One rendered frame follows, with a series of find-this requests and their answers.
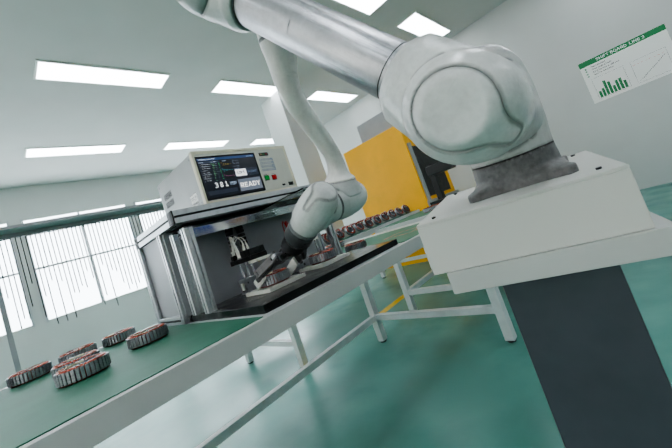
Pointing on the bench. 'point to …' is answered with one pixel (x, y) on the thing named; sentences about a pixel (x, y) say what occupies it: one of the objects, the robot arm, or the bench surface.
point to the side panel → (162, 284)
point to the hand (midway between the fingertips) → (274, 276)
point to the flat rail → (242, 220)
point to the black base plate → (254, 305)
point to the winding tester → (276, 157)
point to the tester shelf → (175, 219)
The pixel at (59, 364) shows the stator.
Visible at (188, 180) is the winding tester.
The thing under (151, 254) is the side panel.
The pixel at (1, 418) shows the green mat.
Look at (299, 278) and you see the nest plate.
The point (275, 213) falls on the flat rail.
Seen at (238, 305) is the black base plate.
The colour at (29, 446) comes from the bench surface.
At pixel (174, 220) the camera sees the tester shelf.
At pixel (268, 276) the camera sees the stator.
